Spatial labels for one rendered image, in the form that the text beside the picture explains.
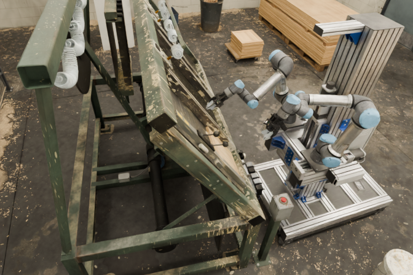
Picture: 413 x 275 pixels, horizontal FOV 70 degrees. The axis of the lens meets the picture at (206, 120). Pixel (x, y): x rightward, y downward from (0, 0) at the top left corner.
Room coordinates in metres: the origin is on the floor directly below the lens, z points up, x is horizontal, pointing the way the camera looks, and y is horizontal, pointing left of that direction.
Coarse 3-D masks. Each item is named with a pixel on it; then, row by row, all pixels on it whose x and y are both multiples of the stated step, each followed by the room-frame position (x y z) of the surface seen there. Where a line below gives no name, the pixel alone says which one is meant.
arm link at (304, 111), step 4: (304, 100) 1.56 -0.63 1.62; (304, 104) 1.51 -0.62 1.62; (300, 108) 1.46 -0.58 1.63; (304, 108) 1.47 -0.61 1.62; (308, 108) 1.49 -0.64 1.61; (296, 112) 1.46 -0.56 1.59; (300, 112) 1.46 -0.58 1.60; (304, 112) 1.46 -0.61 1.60; (308, 112) 1.46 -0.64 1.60; (312, 112) 1.47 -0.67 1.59; (304, 116) 1.45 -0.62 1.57; (308, 116) 1.45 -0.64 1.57
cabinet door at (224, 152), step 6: (210, 132) 1.63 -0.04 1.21; (210, 138) 1.55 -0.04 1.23; (216, 138) 1.66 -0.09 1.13; (216, 150) 1.44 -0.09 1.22; (222, 150) 1.58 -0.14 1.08; (228, 150) 1.70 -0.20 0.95; (222, 156) 1.48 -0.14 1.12; (228, 156) 1.60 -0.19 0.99; (228, 162) 1.49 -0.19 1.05; (234, 162) 1.61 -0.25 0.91; (234, 168) 1.51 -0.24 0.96
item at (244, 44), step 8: (232, 32) 5.23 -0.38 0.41; (240, 32) 5.26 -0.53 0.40; (248, 32) 5.29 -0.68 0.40; (232, 40) 5.18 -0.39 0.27; (240, 40) 4.92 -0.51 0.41; (248, 40) 4.95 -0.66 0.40; (256, 40) 4.97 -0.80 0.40; (232, 48) 5.11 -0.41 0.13; (240, 48) 4.84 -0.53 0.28; (248, 48) 4.84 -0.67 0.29; (256, 48) 4.90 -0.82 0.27; (240, 56) 4.79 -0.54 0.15; (248, 56) 4.85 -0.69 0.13; (256, 56) 4.91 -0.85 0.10
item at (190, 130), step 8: (176, 112) 1.27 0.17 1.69; (184, 128) 1.26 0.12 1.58; (192, 128) 1.29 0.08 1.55; (192, 136) 1.27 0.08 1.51; (208, 152) 1.30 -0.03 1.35; (216, 152) 1.35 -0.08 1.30; (224, 160) 1.37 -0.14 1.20; (224, 168) 1.33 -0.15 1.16; (232, 168) 1.39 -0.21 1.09; (232, 176) 1.35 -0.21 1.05; (240, 176) 1.42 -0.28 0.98; (240, 184) 1.37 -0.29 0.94
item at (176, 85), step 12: (156, 48) 1.57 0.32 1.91; (180, 48) 1.65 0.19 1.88; (168, 60) 1.64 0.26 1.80; (168, 72) 1.61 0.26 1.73; (168, 84) 1.61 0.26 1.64; (180, 84) 1.63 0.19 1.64; (180, 96) 1.63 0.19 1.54; (192, 96) 1.69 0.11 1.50; (192, 108) 1.65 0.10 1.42; (204, 120) 1.67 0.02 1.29
